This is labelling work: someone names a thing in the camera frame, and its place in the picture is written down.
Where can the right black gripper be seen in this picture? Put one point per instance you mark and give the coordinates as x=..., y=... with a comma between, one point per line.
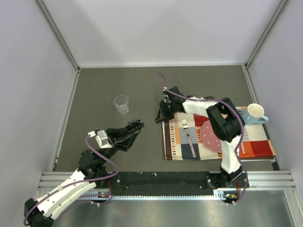
x=163, y=115

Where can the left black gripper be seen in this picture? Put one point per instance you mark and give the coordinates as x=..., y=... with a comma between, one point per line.
x=122, y=138

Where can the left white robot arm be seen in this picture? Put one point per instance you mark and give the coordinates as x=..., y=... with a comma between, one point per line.
x=95, y=168

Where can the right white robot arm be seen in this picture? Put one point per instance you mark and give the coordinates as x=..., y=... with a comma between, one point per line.
x=227, y=125

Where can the colourful patterned placemat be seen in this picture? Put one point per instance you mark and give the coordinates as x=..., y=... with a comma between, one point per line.
x=181, y=140

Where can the clear plastic cup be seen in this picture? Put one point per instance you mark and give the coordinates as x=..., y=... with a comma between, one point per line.
x=121, y=103

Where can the pink dotted plate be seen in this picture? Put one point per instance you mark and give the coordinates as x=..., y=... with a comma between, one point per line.
x=209, y=138

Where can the light blue mug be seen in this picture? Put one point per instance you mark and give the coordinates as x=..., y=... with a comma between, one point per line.
x=253, y=114

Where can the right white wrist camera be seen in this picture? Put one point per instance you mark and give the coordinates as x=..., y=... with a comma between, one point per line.
x=168, y=97

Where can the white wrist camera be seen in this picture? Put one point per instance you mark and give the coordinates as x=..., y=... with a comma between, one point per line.
x=168, y=97
x=101, y=138

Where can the pink handled fork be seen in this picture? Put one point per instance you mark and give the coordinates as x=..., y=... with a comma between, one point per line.
x=185, y=127

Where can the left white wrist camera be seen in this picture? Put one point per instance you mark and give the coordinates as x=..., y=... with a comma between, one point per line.
x=101, y=138

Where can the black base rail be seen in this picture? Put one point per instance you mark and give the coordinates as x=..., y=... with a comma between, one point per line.
x=162, y=184

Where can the pink handled knife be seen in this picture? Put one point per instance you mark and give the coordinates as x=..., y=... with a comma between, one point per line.
x=243, y=148

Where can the aluminium frame profile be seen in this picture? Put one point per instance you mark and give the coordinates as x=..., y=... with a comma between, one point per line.
x=246, y=182

